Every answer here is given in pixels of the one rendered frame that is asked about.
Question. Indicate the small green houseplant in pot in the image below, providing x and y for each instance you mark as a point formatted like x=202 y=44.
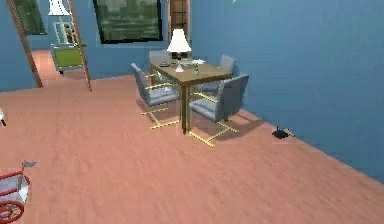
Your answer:
x=196 y=69

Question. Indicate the brown wooden dining table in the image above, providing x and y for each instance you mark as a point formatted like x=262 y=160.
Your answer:
x=191 y=77

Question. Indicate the white plate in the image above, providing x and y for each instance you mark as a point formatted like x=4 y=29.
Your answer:
x=198 y=61

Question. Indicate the black dish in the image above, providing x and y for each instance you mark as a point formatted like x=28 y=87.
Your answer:
x=164 y=64

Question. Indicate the white shade table lamp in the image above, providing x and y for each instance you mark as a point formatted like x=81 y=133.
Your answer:
x=179 y=41

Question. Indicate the small black object on floor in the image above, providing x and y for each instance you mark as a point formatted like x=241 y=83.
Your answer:
x=280 y=134

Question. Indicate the brown wooden door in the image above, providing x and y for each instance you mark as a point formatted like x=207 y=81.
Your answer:
x=179 y=15

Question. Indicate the black framed dark picture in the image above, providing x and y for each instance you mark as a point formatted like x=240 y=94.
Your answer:
x=128 y=20

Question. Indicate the green cabinet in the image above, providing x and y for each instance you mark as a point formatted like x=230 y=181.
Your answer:
x=67 y=57

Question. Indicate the white framed shelf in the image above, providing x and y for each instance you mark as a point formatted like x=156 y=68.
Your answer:
x=63 y=31

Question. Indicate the white floor lamp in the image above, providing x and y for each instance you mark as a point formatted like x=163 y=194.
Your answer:
x=58 y=8

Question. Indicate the dark green framed picture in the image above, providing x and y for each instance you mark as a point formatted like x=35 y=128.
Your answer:
x=29 y=16

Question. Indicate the white furniture with black leg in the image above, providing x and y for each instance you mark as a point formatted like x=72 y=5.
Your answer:
x=1 y=116

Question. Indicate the red and white cart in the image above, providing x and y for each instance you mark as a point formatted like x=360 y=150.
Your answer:
x=11 y=193

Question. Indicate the grey chair with yellow frame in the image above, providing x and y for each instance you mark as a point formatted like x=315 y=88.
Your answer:
x=156 y=94
x=220 y=103
x=227 y=64
x=158 y=56

